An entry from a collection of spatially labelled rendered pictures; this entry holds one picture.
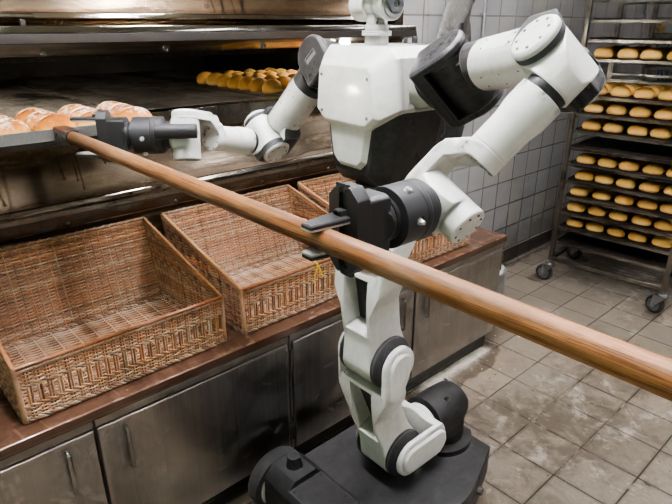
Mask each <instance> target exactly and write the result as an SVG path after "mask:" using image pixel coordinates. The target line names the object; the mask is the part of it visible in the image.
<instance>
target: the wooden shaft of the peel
mask: <svg viewBox="0 0 672 504"><path fill-rule="evenodd" d="M67 141H68V142H69V143H70V144H73V145H75V146H77V147H80V148H82V149H84V150H87V151H89V152H91V153H94V154H96V155H98V156H101V157H103V158H105V159H108V160H110V161H112V162H115V163H117V164H119V165H122V166H124V167H126V168H129V169H131V170H133V171H136V172H138V173H140V174H143V175H145V176H147V177H150V178H152V179H154V180H157V181H159V182H161V183H164V184H166V185H168V186H171V187H173V188H175V189H178V190H180V191H182V192H185V193H187V194H189V195H192V196H194V197H196V198H198V199H201V200H203V201H205V202H208V203H210V204H212V205H215V206H217V207H219V208H222V209H224V210H226V211H229V212H231V213H233V214H236V215H238V216H240V217H243V218H245V219H247V220H250V221H252V222H254V223H257V224H259V225H261V226H264V227H266V228H268V229H271V230H273V231H275V232H278V233H280V234H282V235H285V236H287V237H289V238H292V239H294V240H296V241H299V242H301V243H303V244H306V245H308V246H310V247H313V248H315V249H317V250H320V251H322V252H324V253H327V254H329V255H331V256H334V257H336V258H338V259H341V260H343V261H345V262H348V263H350V264H352V265H355V266H357V267H359V268H362V269H364V270H366V271H369V272H371V273H373V274H376V275H378V276H380V277H383V278H385V279H387V280H390V281H392V282H394V283H397V284H399V285H401V286H404V287H406V288H408V289H411V290H413V291H415V292H417V293H420V294H422V295H424V296H427V297H429V298H431V299H434V300H436V301H438V302H441V303H443V304H445V305H448V306H450V307H452V308H455V309H457V310H459V311H462V312H464V313H466V314H469V315H471V316H473V317H476V318H478V319H480V320H483V321H485V322H487V323H490V324H492V325H494V326H497V327H499V328H501V329H504V330H506V331H508V332H511V333H513V334H515V335H518V336H520V337H522V338H525V339H527V340H529V341H532V342H534V343H536V344H539V345H541V346H543V347H546V348H548V349H550V350H553V351H555V352H557V353H560V354H562V355H564V356H567V357H569V358H571V359H574V360H576V361H578V362H581V363H583V364H585V365H588V366H590V367H592V368H595V369H597V370H599V371H602V372H604V373H606V374H609V375H611V376H613V377H616V378H618V379H620V380H623V381H625V382H627V383H629V384H632V385H634V386H636V387H639V388H641V389H643V390H646V391H648V392H650V393H653V394H655V395H657V396H660V397H662V398H664V399H667V400H669V401H671V402H672V359H670V358H667V357H665V356H662V355H659V354H657V353H654V352H652V351H649V350H646V349H644V348H641V347H638V346H636V345H633V344H631V343H628V342H625V341H623V340H620V339H618V338H615V337H612V336H610V335H607V334H604V333H602V332H599V331H597V330H594V329H591V328H589V327H586V326H583V325H581V324H578V323H576V322H573V321H570V320H568V319H565V318H562V317H560V316H557V315H555V314H552V313H549V312H547V311H544V310H541V309H539V308H536V307H534V306H531V305H528V304H526V303H523V302H521V301H518V300H515V299H513V298H510V297H507V296H505V295H502V294H500V293H497V292H494V291H492V290H489V289H486V288H484V287H481V286H479V285H476V284H473V283H471V282H468V281H465V280H463V279H460V278H458V277H455V276H452V275H450V274H447V273H444V272H442V271H439V270H437V269H434V268H431V267H429V266H426V265H424V264H421V263H418V262H416V261H413V260H410V259H408V258H405V257H403V256H400V255H397V254H395V253H392V252H389V251H387V250H384V249H382V248H379V247H376V246H374V245H371V244H368V243H366V242H363V241H361V240H358V239H355V238H353V237H350V236H347V235H345V234H342V233H340V232H337V231H334V230H332V229H327V230H323V231H319V232H315V233H309V232H306V231H304V230H302V229H301V223H303V222H305V221H308V220H306V219H303V218H300V217H298V216H295V215H292V214H290V213H287V212H285V211H282V210H279V209H277V208H274V207H271V206H269V205H266V204H264V203H261V202H258V201H256V200H253V199H250V198H248V197H245V196H243V195H240V194H237V193H235V192H232V191H229V190H227V189H224V188H222V187H219V186H216V185H214V184H211V183H209V182H206V181H203V180H201V179H198V178H195V177H193V176H190V175H188V174H185V173H182V172H180V171H177V170H174V169H172V168H169V167H167V166H164V165H161V164H159V163H156V162H153V161H151V160H148V159H146V158H143V157H140V156H138V155H135V154H132V153H130V152H127V151H125V150H122V149H119V148H117V147H114V146H112V145H109V144H106V143H104V142H101V141H98V140H96V139H93V138H91V137H88V136H85V135H83V134H80V133H77V132H75V131H71V132H69V133H68V134H67Z"/></svg>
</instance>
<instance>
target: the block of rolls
mask: <svg viewBox="0 0 672 504"><path fill-rule="evenodd" d="M296 72H297V71H296V70H293V69H290V70H286V69H283V68H279V69H275V68H270V67H269V68H266V69H264V70H254V69H246V70H244V71H243V72H241V71H233V70H227V71H225V72H224V73H223V74H221V73H218V72H216V73H211V72H208V71H203V72H201V73H200V74H199V75H198V76H197V82H198V83H199V84H208V85H217V86H218V87H228V88H231V89H235V88H239V89H240V90H250V91H251V92H260V91H263V93H266V94H272V93H280V92H282V90H283V89H286V88H287V86H288V85H289V83H290V82H291V80H292V79H293V77H294V75H295V74H296Z"/></svg>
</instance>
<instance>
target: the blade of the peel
mask: <svg viewBox="0 0 672 504"><path fill-rule="evenodd" d="M72 128H74V129H77V130H79V133H80V134H83V135H85V136H97V129H96V124H93V125H84V126H75V127H72ZM48 141H56V140H55V138H54V133H53V129H48V130H39V131H30V132H21V133H12V134H3V135H0V147H7V146H15V145H23V144H32V143H40V142H48Z"/></svg>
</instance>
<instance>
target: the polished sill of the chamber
mask: <svg viewBox="0 0 672 504"><path fill-rule="evenodd" d="M279 98H280V97H272V98H262V99H252V100H242V101H232V102H222V103H212V104H202V105H192V106H183V107H173V108H163V109H153V110H148V111H149V112H150V113H151V115H152V116H162V117H164V119H165V120H166V121H170V119H171V112H172V111H173V110H175V109H195V110H201V111H207V112H211V113H212V114H213V115H217V117H222V116H231V115H239V114H248V113H252V112H254V111H256V110H265V109H266V108H267V107H270V106H275V104H276V103H277V101H278V100H279Z"/></svg>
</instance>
